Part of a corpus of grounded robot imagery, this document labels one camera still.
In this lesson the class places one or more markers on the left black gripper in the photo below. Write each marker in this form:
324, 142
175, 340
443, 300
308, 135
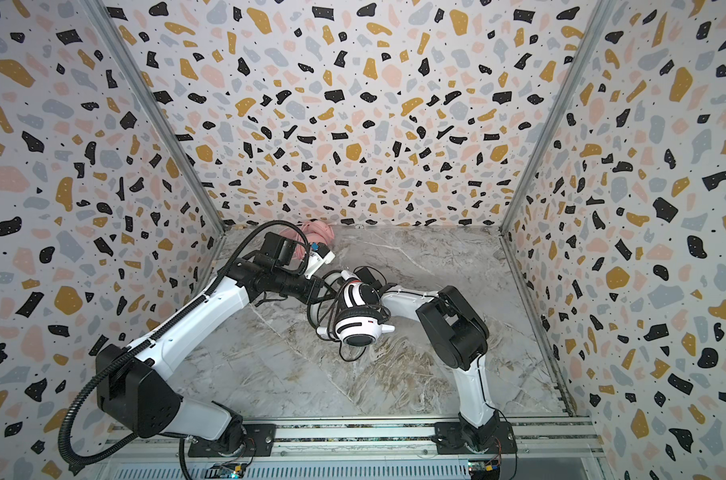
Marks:
316, 293

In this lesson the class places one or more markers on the pink headphones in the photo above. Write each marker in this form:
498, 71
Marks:
315, 231

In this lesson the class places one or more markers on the white black headphones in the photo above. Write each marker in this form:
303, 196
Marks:
357, 316

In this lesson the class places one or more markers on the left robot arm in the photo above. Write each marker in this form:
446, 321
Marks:
134, 389

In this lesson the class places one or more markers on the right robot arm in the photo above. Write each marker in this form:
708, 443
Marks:
459, 337

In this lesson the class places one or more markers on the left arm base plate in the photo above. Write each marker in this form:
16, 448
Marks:
248, 440

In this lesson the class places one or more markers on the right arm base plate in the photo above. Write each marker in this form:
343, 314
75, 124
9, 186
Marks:
496, 437

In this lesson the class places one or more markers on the left corner aluminium post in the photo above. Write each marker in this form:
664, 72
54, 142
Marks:
99, 17

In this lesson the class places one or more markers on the corner aluminium post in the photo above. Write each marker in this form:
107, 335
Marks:
594, 27
99, 17

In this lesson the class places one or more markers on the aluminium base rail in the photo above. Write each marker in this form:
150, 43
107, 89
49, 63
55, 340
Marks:
406, 447

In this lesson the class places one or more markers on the right corner aluminium post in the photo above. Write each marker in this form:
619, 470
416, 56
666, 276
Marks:
594, 27

